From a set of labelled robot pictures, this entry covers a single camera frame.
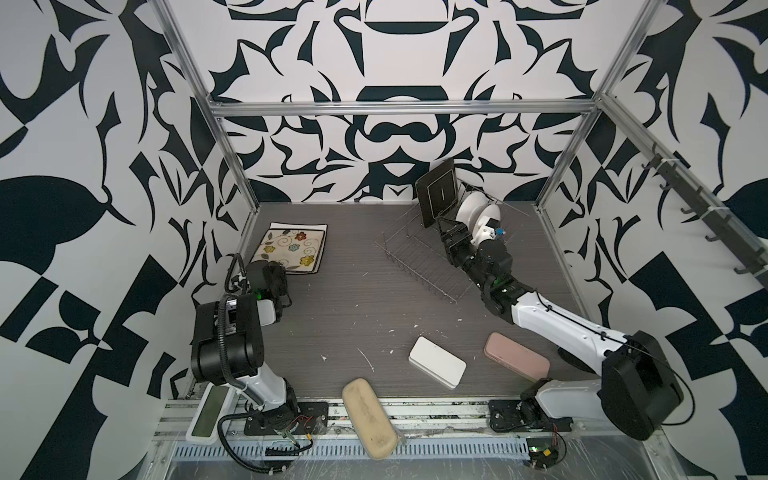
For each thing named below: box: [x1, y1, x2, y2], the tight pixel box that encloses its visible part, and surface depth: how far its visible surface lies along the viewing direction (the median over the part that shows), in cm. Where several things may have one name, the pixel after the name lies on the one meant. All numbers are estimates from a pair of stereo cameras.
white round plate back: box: [456, 190, 490, 237], surface depth 101 cm
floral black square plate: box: [250, 228, 326, 274], surface depth 104 cm
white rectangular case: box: [408, 336, 467, 390], surface depth 81 cm
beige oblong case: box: [342, 377, 399, 461], surface depth 73 cm
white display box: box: [186, 382, 238, 445], surface depth 72 cm
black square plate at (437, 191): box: [415, 157, 458, 228], surface depth 107 cm
